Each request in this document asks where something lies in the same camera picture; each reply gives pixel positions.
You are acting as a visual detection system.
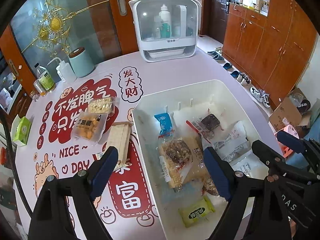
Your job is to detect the dark chocolate clear packet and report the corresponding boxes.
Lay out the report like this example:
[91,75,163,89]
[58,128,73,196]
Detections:
[185,109,225,144]

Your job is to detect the teal canister with lid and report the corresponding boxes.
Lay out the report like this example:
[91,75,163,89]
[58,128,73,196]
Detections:
[69,47,94,77]

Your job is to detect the blue slippers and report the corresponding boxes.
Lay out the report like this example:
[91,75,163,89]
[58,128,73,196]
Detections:
[207,47,239,78]

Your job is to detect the orange puffed snack bag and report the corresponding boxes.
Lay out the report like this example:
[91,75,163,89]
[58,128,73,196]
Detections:
[71,112,108,145]

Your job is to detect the white red cracker packet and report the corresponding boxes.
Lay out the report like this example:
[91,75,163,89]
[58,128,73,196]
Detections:
[93,152,104,161]

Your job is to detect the cardboard box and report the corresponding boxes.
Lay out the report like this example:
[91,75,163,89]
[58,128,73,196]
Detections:
[269,88,311,131]

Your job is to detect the wooden cabinet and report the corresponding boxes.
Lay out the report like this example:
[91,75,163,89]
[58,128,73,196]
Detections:
[222,0,317,109]

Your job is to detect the large yellow bread bag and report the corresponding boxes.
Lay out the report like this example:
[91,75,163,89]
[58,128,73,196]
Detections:
[158,137,209,192]

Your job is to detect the white squeeze bottle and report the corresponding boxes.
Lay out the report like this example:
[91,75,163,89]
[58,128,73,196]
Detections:
[47,57,77,83]

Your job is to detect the clear nut mix packet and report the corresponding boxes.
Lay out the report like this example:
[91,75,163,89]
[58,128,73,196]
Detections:
[202,175,219,196]

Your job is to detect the green label glass bottle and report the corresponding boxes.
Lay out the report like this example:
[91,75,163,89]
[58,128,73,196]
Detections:
[35,63,56,93]

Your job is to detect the beige wafer pack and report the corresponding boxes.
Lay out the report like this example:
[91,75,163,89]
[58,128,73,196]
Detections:
[106,122,132,171]

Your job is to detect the white puffed cracker packet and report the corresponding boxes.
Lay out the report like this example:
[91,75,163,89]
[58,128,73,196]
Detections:
[87,96,117,116]

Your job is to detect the small glass cup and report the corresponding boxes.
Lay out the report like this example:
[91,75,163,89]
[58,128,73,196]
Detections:
[29,90,40,102]

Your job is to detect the white countertop sterilizer cabinet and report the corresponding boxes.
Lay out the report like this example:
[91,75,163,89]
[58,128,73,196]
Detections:
[129,0,201,63]

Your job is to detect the brown grey snack packet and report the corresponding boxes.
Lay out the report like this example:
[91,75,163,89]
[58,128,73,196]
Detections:
[163,139,191,167]

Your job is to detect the orange liquid jar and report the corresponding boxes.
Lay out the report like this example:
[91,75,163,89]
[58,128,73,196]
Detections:
[34,79,47,96]

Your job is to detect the white orange snack pouch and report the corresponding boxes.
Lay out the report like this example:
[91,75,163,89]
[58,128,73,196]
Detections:
[212,121,268,179]

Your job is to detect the green snack packet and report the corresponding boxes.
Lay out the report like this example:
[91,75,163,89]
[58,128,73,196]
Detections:
[178,196,215,228]

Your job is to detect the printed pink tablecloth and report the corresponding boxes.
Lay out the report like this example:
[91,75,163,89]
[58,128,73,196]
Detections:
[16,50,279,239]

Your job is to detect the white plastic bin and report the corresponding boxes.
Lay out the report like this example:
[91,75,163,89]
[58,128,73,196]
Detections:
[132,80,276,239]

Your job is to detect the green tissue box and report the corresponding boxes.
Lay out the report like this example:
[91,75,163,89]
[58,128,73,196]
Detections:
[11,115,31,146]

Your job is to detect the pink plastic stool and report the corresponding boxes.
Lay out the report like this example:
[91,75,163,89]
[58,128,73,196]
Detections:
[274,125,301,158]

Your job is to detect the blue foil snack packet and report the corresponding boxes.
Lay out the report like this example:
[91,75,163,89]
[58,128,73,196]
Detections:
[154,113,174,139]

